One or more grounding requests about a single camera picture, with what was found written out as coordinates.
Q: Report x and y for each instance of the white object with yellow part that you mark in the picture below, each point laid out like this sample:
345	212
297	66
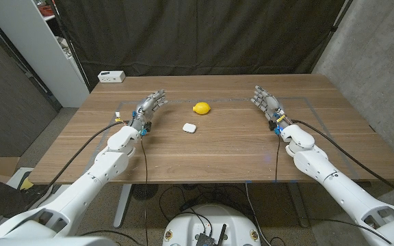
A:
15	176

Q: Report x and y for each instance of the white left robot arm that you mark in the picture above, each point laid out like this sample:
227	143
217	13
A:
80	191

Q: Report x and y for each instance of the white power strip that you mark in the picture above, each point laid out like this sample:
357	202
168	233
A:
111	76

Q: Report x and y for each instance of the white AirPods case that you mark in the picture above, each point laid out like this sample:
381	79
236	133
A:
189	128

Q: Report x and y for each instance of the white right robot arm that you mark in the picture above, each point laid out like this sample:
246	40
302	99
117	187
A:
320	167

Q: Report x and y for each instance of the grey tape rectangle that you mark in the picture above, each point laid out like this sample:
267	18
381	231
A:
296	98

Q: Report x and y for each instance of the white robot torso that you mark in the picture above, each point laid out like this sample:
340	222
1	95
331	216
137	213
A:
46	242

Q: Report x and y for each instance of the cluttered shelf items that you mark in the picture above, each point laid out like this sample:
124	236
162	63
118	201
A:
65	46

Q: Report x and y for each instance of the black round floor fan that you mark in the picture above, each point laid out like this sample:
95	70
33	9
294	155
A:
144	191

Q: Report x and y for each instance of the white table leg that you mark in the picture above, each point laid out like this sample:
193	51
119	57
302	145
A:
123	201

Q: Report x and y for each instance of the black wall rail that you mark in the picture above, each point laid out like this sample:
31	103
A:
12	52

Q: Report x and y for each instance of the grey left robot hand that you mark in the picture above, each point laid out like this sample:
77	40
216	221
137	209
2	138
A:
145	109

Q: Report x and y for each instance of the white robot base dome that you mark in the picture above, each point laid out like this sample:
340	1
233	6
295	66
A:
210	222

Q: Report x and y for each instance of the red item on shelf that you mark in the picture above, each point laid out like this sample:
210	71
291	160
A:
46	9

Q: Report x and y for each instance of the white shelf cabinet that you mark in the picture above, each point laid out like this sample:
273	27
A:
29	44

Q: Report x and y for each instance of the black electronics board with antenna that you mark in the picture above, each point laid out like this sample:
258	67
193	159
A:
205	240

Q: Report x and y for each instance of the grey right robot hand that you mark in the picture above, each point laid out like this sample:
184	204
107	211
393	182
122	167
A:
269	104

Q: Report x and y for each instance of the black curtain backdrop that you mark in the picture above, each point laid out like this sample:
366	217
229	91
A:
197	34

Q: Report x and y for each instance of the grey table leg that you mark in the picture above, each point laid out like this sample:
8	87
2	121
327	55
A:
298	205

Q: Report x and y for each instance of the yellow lemon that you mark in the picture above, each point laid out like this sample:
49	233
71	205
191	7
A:
201	108

